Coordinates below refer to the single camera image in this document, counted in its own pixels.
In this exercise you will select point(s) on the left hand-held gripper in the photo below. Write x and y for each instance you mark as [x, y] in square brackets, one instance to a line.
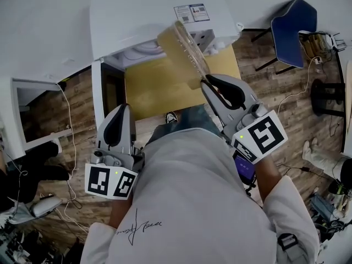
[99, 180]

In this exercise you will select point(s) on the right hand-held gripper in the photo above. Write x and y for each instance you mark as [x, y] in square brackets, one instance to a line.
[264, 133]

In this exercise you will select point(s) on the white refrigerator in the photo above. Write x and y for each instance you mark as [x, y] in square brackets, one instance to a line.
[132, 18]

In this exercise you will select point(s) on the person's left forearm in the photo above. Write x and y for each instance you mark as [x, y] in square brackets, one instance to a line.
[118, 213]

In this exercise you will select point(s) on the person's right forearm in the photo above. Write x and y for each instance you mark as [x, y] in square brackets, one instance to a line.
[268, 177]

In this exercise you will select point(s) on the person's blue jeans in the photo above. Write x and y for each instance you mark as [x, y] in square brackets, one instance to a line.
[192, 120]

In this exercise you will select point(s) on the person's white sneaker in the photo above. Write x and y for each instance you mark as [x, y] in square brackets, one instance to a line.
[171, 117]

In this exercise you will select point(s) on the small yellow black device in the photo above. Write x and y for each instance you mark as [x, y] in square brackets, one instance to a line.
[63, 84]

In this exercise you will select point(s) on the black device with purple screen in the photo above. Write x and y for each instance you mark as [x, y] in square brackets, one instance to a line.
[244, 169]

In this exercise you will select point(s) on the blue chair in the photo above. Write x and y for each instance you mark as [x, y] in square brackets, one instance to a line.
[291, 32]

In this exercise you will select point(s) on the person's white shirt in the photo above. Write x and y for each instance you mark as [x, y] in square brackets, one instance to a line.
[192, 188]

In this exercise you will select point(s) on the brown cardboard box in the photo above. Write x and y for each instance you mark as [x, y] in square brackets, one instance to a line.
[313, 45]

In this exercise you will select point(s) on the black stand base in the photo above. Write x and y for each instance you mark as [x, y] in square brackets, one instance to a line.
[327, 98]

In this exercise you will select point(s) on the white table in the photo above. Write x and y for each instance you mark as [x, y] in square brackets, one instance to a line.
[11, 125]

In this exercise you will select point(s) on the round light wooden table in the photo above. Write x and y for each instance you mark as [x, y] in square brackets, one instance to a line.
[347, 106]

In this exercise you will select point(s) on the white router with antennas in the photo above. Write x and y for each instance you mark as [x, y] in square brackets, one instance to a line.
[335, 41]

